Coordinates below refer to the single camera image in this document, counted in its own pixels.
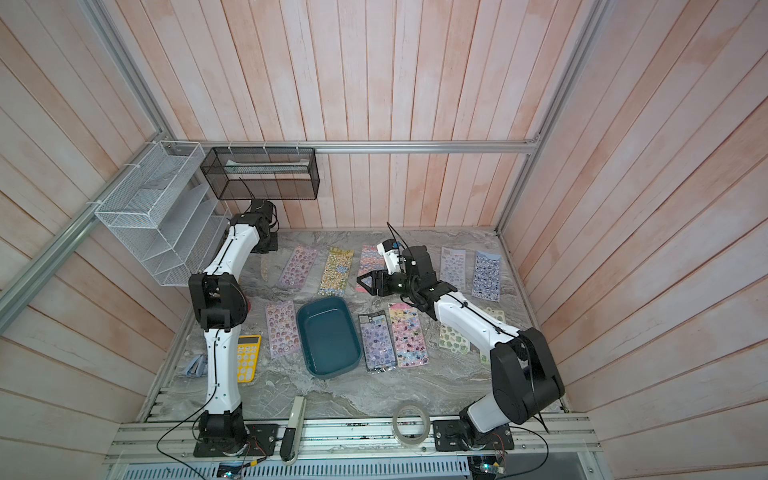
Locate white mesh wall shelf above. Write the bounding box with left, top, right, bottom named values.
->
left=96, top=141, right=231, bottom=288

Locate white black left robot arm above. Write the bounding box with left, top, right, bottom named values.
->
left=188, top=200, right=279, bottom=456

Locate clear tape roll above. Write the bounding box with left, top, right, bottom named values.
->
left=391, top=401, right=431, bottom=448

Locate pink yellow cat sticker sheet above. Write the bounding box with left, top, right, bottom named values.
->
left=388, top=303, right=429, bottom=368

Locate black mesh wall basket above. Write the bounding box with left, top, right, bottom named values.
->
left=201, top=146, right=320, bottom=201

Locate purple sticker sheet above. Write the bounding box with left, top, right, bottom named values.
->
left=358, top=311, right=397, bottom=373

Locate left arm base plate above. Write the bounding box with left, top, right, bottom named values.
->
left=193, top=423, right=278, bottom=458

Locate light blue sticker sheet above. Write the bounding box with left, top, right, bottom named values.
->
left=439, top=247, right=466, bottom=291

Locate dark blue sticker sheet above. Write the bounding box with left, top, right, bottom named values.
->
left=472, top=251, right=502, bottom=302

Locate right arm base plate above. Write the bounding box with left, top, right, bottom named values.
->
left=431, top=419, right=514, bottom=452

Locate yellow calculator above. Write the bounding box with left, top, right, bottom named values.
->
left=237, top=335, right=262, bottom=383

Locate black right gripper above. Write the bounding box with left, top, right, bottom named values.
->
left=359, top=269, right=421, bottom=300

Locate green yellow sticker sheet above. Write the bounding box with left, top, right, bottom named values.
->
left=260, top=255, right=270, bottom=282

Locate red blue cat sticker sheet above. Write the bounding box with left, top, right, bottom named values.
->
left=357, top=245, right=386, bottom=277

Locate teal storage box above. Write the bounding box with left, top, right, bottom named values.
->
left=296, top=296, right=363, bottom=380

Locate grey stapler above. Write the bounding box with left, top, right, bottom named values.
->
left=280, top=396, right=306, bottom=466

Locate blue binder clip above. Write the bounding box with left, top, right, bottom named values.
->
left=183, top=354, right=208, bottom=378

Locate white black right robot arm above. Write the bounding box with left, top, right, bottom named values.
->
left=357, top=239, right=565, bottom=451

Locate colourful small sticker sheet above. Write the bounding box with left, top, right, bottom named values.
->
left=318, top=247, right=354, bottom=296

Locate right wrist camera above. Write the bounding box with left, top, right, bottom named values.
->
left=377, top=239, right=402, bottom=275

